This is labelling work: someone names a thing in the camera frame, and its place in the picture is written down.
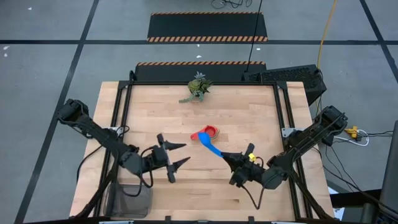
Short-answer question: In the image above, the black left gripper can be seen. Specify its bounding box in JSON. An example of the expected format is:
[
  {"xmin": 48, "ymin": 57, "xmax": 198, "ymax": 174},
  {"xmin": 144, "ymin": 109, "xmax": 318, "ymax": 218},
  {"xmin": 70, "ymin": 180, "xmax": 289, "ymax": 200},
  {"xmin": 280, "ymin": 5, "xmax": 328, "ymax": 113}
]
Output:
[{"xmin": 146, "ymin": 133, "xmax": 191, "ymax": 184}]

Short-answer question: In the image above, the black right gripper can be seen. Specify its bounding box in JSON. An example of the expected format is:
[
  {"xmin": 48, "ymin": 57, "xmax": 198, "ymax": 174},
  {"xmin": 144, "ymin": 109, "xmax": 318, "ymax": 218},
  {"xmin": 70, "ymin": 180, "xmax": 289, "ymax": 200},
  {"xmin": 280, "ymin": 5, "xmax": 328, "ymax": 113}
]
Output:
[{"xmin": 221, "ymin": 142, "xmax": 267, "ymax": 187}]

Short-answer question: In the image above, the blue plastic measuring cup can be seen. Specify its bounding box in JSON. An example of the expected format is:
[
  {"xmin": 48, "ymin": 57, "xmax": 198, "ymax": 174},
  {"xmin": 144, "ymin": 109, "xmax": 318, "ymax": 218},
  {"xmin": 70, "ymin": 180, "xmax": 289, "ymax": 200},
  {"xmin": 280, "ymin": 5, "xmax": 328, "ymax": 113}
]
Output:
[{"xmin": 197, "ymin": 132, "xmax": 223, "ymax": 158}]

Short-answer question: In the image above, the red plastic measuring cup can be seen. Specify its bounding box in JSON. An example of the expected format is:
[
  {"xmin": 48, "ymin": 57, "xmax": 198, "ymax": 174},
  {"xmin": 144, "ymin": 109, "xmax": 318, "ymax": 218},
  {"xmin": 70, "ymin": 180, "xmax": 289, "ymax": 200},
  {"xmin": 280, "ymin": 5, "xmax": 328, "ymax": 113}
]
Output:
[{"xmin": 190, "ymin": 125, "xmax": 218, "ymax": 141}]

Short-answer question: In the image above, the smoky translucent plastic basket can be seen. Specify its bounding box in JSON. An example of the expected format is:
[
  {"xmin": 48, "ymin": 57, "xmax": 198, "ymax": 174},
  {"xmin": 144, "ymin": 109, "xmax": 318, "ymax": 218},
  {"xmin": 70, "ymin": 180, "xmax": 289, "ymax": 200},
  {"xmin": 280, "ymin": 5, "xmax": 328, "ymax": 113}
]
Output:
[{"xmin": 103, "ymin": 182, "xmax": 153, "ymax": 219}]

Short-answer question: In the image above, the green succulent plant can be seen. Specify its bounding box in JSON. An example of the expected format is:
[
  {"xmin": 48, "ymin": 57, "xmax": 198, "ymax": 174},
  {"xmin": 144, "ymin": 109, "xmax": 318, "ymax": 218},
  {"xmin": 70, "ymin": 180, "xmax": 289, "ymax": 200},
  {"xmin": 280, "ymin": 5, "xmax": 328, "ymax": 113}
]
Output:
[{"xmin": 178, "ymin": 71, "xmax": 214, "ymax": 104}]

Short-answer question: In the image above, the narrow black hazard-striped ramp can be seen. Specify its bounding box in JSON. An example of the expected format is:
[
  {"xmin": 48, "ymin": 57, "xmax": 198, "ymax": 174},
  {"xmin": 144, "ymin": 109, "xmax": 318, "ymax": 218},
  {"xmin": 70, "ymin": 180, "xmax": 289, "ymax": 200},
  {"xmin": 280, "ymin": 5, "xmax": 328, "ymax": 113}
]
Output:
[{"xmin": 134, "ymin": 61, "xmax": 267, "ymax": 82}]

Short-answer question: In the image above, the black perforated computer case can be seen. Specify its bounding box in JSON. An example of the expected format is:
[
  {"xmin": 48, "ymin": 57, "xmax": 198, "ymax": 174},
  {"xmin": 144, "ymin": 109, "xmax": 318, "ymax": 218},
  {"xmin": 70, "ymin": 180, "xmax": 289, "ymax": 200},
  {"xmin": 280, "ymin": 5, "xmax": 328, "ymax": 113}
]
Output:
[{"xmin": 242, "ymin": 64, "xmax": 327, "ymax": 106}]

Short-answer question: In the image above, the yellow power plug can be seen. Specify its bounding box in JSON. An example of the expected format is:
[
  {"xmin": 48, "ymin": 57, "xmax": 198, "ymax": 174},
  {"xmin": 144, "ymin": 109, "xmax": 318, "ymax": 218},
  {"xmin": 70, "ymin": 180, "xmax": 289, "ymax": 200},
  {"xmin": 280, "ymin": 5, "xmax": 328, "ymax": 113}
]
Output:
[{"xmin": 344, "ymin": 125, "xmax": 359, "ymax": 139}]

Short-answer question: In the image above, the large black hazard-striped ramp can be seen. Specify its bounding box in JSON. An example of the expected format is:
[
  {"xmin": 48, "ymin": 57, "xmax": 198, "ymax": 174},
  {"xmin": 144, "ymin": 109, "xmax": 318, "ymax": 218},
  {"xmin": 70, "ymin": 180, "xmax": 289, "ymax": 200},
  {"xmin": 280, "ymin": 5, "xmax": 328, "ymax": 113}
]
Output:
[{"xmin": 146, "ymin": 12, "xmax": 269, "ymax": 43}]

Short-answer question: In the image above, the dark grey cabinet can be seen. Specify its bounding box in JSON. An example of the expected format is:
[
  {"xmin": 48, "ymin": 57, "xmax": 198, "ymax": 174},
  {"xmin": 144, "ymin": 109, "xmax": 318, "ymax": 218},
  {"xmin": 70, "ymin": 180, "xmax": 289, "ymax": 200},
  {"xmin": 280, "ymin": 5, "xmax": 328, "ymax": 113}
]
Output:
[{"xmin": 379, "ymin": 120, "xmax": 398, "ymax": 215}]

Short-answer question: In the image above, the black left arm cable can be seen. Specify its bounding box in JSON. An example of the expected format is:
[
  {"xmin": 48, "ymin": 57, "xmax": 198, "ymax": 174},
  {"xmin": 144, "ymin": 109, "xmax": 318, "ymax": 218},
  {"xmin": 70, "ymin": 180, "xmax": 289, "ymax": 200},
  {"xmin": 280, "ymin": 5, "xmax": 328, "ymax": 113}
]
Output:
[{"xmin": 119, "ymin": 145, "xmax": 155, "ymax": 197}]

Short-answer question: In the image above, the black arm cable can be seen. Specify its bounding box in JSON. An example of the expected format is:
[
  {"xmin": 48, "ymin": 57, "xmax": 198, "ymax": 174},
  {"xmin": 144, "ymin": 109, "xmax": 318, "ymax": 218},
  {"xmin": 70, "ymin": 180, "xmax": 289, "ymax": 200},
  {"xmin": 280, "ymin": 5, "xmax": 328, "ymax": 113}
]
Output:
[
  {"xmin": 119, "ymin": 145, "xmax": 155, "ymax": 197},
  {"xmin": 242, "ymin": 183, "xmax": 265, "ymax": 211}
]

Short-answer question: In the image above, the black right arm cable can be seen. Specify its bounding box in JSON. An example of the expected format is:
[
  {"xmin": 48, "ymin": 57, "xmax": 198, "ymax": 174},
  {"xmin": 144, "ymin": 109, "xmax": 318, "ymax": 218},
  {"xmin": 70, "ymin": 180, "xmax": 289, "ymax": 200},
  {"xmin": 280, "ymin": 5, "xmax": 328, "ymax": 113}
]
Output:
[{"xmin": 242, "ymin": 183, "xmax": 265, "ymax": 211}]

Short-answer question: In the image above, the black hanging cable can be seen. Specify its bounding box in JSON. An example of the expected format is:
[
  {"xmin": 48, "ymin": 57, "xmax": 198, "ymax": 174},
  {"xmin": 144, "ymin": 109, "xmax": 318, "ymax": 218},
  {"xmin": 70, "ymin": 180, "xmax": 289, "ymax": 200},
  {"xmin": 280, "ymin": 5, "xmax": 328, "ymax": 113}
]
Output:
[{"xmin": 246, "ymin": 0, "xmax": 264, "ymax": 73}]

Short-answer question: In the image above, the yellow hanging cable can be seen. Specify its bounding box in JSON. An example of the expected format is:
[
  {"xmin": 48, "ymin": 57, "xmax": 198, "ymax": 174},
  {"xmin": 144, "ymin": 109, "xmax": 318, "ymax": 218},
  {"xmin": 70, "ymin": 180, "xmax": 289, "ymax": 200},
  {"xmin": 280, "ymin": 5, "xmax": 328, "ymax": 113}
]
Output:
[{"xmin": 316, "ymin": 0, "xmax": 338, "ymax": 70}]

